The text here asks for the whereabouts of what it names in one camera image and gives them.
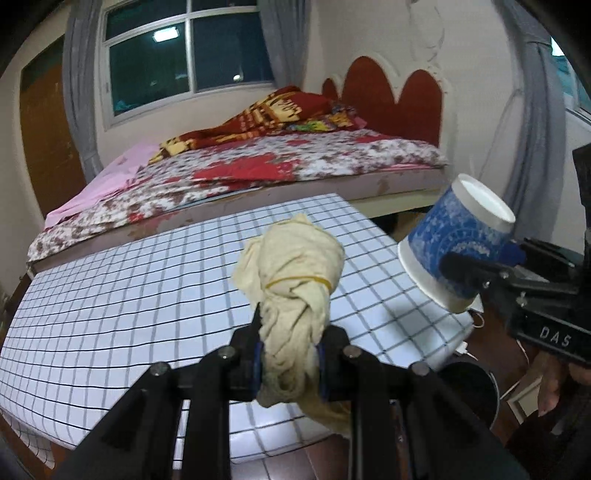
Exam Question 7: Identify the grey tied curtain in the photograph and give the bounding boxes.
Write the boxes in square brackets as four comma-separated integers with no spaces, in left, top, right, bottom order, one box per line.
[494,0,573,232]

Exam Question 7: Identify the pink bed sheet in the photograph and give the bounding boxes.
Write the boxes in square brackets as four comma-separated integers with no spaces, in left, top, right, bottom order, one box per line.
[44,141,160,229]

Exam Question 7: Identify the black trash bin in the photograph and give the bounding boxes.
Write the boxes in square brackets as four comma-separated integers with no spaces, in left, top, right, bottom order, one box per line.
[434,360,500,432]

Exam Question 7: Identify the cream cloth bundle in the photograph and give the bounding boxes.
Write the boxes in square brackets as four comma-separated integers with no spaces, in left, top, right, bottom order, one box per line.
[231,213,354,435]

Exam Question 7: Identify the bed with floral sheet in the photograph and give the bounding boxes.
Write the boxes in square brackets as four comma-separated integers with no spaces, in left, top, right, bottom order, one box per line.
[28,129,448,273]

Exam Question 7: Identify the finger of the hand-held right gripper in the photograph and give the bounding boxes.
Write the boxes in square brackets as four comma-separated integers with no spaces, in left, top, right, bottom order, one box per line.
[438,251,506,294]
[501,237,578,275]

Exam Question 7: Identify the large window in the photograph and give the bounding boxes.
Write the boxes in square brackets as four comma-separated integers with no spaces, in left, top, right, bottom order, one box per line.
[99,0,275,127]

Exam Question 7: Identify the small side window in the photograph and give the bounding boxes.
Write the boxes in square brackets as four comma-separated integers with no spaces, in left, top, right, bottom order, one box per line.
[549,37,591,116]

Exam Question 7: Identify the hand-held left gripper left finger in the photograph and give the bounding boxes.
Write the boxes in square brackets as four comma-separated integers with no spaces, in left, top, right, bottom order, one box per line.
[51,307,266,480]

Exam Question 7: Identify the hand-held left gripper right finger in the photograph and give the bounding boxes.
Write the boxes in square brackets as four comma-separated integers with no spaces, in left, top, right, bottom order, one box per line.
[316,325,532,480]

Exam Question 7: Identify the brown wooden door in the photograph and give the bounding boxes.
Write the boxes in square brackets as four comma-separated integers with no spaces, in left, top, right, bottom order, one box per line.
[18,34,86,217]

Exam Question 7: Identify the person's right hand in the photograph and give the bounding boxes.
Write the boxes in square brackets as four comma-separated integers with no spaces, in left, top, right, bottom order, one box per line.
[536,351,591,416]

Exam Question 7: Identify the blue patterned paper cup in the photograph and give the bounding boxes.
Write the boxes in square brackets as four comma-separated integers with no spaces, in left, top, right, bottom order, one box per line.
[397,173,517,315]

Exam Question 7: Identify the red and white headboard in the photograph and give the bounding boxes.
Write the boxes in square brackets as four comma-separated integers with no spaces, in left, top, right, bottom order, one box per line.
[321,53,455,148]

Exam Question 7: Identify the red printed blanket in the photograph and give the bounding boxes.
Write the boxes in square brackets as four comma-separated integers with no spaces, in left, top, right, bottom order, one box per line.
[148,85,368,164]

